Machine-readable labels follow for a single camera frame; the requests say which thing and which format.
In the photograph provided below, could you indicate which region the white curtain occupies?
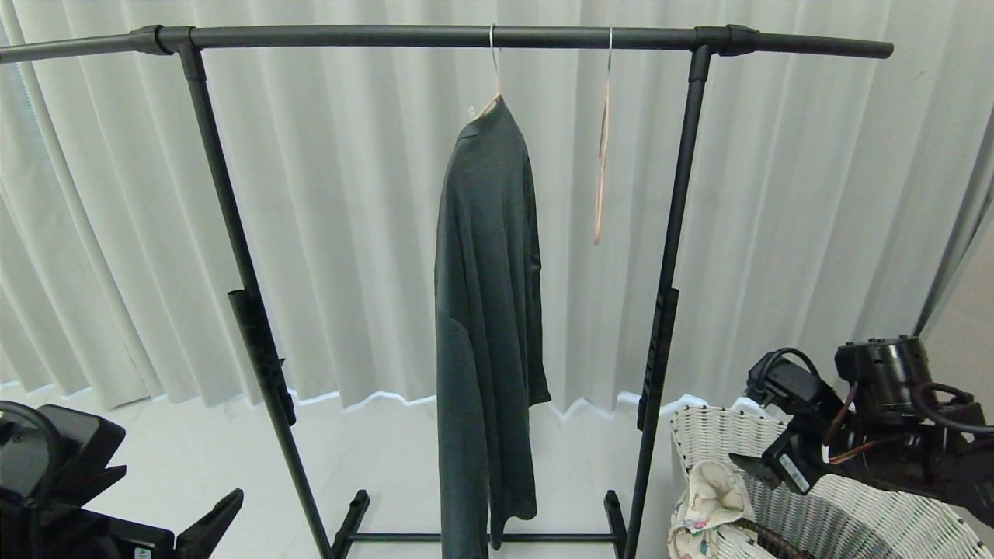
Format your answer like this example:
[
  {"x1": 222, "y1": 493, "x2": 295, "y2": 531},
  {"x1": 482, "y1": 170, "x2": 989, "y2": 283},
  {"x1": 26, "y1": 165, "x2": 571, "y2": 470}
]
[{"x1": 0, "y1": 0, "x2": 994, "y2": 412}]

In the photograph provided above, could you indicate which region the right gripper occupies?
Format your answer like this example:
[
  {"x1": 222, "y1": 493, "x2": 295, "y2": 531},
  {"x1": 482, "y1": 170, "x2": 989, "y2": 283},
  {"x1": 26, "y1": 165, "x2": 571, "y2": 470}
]
[{"x1": 728, "y1": 422, "x2": 933, "y2": 496}]

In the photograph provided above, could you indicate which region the cream printed garment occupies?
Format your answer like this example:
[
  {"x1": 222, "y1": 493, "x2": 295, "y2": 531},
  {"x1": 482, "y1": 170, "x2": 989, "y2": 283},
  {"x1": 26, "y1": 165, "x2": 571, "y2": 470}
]
[{"x1": 666, "y1": 460, "x2": 759, "y2": 559}]

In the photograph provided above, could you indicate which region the pink clothes hanger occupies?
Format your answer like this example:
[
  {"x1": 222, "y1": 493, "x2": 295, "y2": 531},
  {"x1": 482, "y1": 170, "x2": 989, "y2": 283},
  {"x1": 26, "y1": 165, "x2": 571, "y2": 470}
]
[
  {"x1": 475, "y1": 25, "x2": 506, "y2": 119},
  {"x1": 593, "y1": 27, "x2": 615, "y2": 248}
]

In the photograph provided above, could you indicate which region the black clothes rack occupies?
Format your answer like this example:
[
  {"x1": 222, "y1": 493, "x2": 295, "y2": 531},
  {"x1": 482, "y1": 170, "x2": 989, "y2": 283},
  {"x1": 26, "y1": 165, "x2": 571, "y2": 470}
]
[{"x1": 0, "y1": 23, "x2": 895, "y2": 559}]

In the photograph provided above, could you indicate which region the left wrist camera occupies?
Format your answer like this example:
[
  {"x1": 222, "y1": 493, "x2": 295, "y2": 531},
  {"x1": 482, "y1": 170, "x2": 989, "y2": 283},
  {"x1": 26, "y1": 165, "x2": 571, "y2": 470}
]
[{"x1": 0, "y1": 402, "x2": 129, "y2": 509}]

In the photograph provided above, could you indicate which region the white laundry basket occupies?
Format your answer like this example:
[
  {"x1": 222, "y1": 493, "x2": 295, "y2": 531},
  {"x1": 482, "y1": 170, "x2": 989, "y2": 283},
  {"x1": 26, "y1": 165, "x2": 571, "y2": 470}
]
[{"x1": 668, "y1": 402, "x2": 992, "y2": 559}]

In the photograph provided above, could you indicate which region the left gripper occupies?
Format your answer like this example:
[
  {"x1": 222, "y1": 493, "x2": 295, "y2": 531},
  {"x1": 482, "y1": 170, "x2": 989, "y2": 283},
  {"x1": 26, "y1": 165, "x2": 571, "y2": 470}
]
[{"x1": 0, "y1": 488, "x2": 245, "y2": 559}]

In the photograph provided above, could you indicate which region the dark grey sleeveless shirt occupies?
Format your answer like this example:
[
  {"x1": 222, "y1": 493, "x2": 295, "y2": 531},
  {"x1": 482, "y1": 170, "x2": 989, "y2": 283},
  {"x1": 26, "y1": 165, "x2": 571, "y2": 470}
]
[{"x1": 433, "y1": 95, "x2": 552, "y2": 559}]

